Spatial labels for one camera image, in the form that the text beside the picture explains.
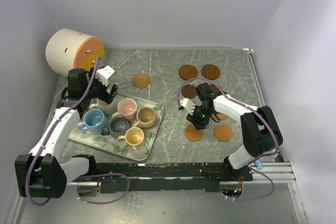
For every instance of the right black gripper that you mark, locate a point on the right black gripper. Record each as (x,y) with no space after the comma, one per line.
(199,124)

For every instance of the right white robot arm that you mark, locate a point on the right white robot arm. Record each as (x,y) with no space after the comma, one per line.
(260,131)

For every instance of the white cylindrical drawer box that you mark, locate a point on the white cylindrical drawer box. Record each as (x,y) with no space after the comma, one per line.
(68,49)

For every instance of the tan brown mug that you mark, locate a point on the tan brown mug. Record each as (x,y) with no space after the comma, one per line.
(146,118)

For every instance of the dark wood coaster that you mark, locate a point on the dark wood coaster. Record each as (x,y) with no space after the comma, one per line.
(214,88)

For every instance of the pink mug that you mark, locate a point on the pink mug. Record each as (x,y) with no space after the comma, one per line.
(127,108)

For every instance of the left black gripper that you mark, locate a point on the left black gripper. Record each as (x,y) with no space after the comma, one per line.
(105,96)

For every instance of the smooth light wood coaster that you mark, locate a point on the smooth light wood coaster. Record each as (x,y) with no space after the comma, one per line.
(192,133)

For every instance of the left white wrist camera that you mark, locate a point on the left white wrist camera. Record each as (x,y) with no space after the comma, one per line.
(104,75)

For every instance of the dark walnut coaster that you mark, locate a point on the dark walnut coaster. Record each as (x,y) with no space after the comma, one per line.
(189,91)

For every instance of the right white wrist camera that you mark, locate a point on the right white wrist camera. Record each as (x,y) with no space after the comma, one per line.
(187,104)

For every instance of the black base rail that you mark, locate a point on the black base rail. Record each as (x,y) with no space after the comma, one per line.
(170,176)

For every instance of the hidden light wood coaster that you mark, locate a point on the hidden light wood coaster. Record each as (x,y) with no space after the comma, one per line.
(223,132)

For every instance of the large woven rattan coaster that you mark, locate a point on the large woven rattan coaster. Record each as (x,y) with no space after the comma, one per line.
(219,116)

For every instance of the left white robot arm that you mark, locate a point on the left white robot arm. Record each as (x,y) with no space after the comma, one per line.
(39,173)

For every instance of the reddish brown wood coaster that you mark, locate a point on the reddish brown wood coaster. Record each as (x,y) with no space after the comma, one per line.
(210,71)

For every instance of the grey mug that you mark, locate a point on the grey mug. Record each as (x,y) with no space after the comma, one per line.
(118,126)

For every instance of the beige mug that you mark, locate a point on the beige mug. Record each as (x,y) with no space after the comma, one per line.
(107,109)

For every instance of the yellow mug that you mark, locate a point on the yellow mug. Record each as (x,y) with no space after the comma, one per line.
(133,136)

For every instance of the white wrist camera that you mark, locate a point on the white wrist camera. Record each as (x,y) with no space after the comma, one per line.
(104,75)
(187,104)

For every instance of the blue mug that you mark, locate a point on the blue mug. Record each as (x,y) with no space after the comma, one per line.
(94,121)

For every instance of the floral serving tray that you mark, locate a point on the floral serving tray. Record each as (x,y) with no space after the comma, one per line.
(139,147)

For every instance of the blue connector clip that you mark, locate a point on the blue connector clip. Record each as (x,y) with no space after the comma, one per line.
(259,164)

